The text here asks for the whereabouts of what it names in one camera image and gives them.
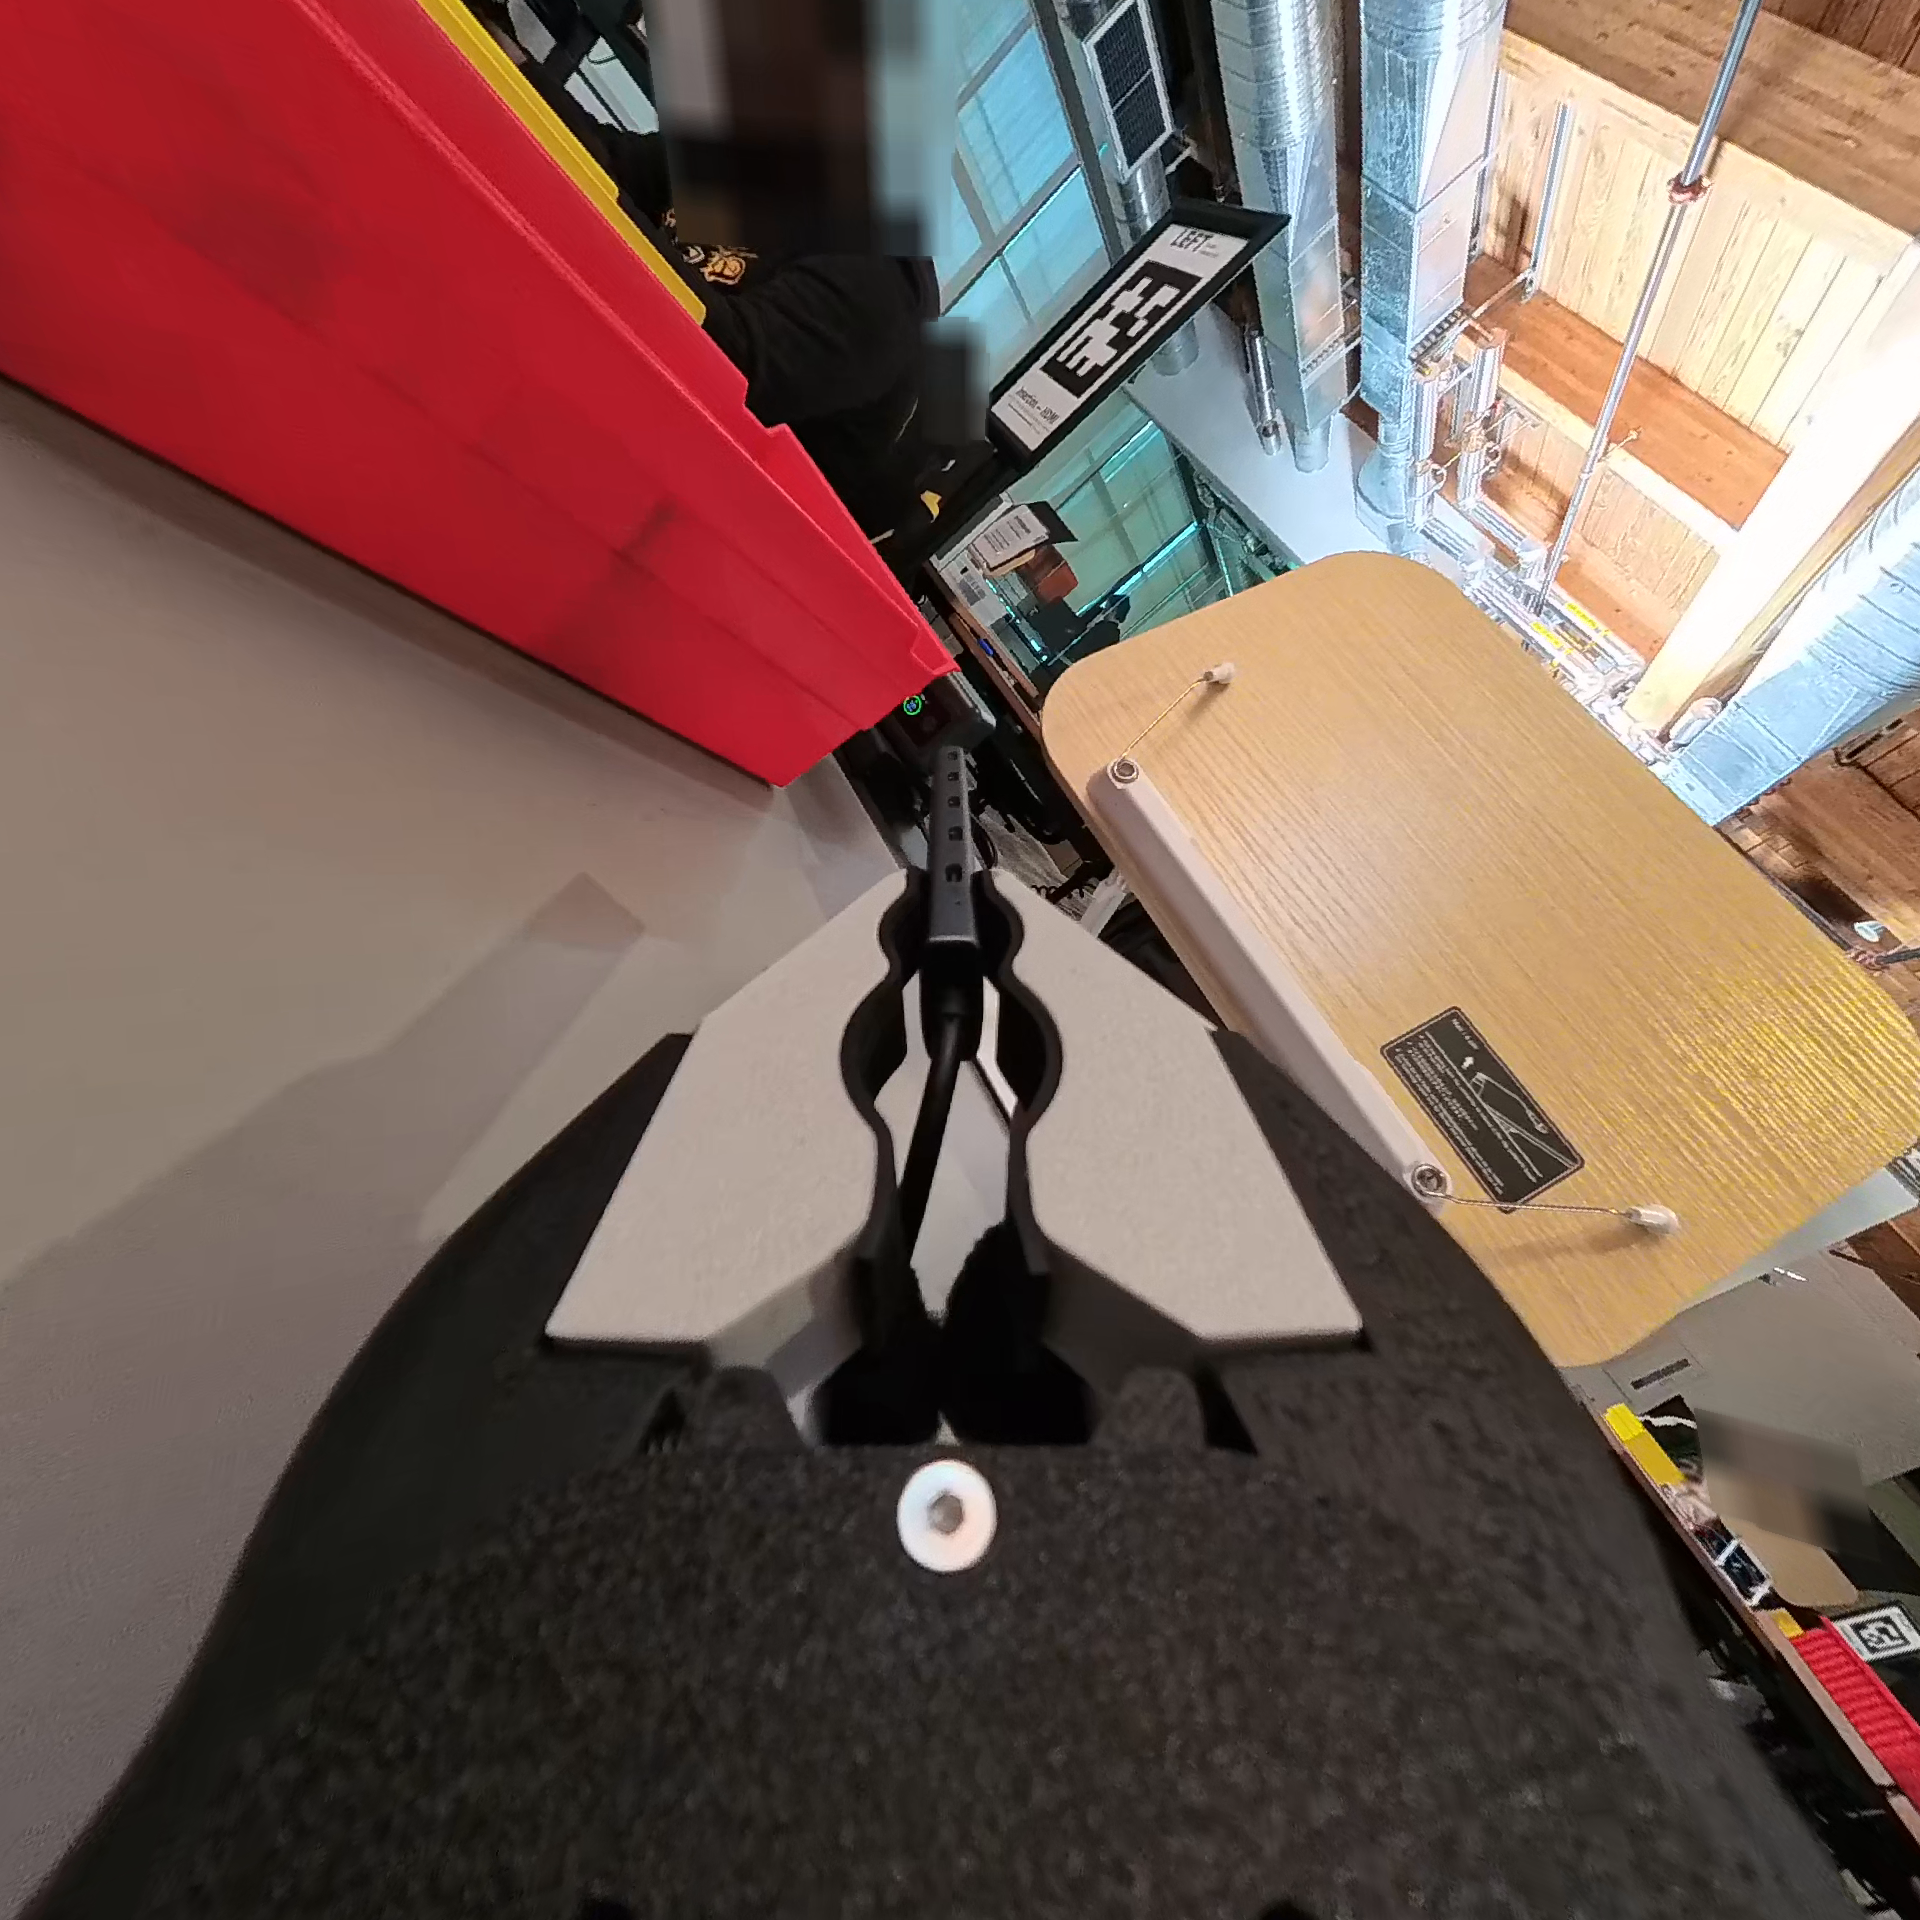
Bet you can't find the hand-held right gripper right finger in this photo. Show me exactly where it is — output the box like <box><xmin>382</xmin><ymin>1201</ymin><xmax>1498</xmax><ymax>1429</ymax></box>
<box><xmin>994</xmin><ymin>873</ymin><xmax>1367</xmax><ymax>1445</ymax></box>

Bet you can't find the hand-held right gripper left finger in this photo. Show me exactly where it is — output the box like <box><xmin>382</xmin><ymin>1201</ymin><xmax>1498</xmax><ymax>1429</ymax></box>
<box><xmin>543</xmin><ymin>873</ymin><xmax>909</xmax><ymax>1445</ymax></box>

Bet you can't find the black charging cable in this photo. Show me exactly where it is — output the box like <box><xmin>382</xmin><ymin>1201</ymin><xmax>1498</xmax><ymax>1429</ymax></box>
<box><xmin>861</xmin><ymin>744</ymin><xmax>1023</xmax><ymax>1326</ymax></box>

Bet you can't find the wooden book stand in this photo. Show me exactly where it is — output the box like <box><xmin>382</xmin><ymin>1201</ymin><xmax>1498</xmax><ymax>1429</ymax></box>
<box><xmin>1037</xmin><ymin>552</ymin><xmax>1920</xmax><ymax>1369</ymax></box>

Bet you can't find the metal ceiling pipe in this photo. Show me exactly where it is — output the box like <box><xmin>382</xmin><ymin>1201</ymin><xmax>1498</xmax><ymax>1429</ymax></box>
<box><xmin>1542</xmin><ymin>0</ymin><xmax>1766</xmax><ymax>602</ymax></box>

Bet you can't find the red plastic bin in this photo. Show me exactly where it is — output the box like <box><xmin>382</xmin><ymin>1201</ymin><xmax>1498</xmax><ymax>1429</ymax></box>
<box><xmin>0</xmin><ymin>0</ymin><xmax>963</xmax><ymax>789</ymax></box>

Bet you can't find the red storage crate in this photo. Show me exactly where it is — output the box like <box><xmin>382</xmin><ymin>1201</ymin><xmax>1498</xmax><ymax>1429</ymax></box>
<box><xmin>1791</xmin><ymin>1616</ymin><xmax>1920</xmax><ymax>1808</ymax></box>

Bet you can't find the galvanised metal duct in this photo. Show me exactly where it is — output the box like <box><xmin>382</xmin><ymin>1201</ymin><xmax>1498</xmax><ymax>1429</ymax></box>
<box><xmin>1199</xmin><ymin>0</ymin><xmax>1514</xmax><ymax>560</ymax></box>

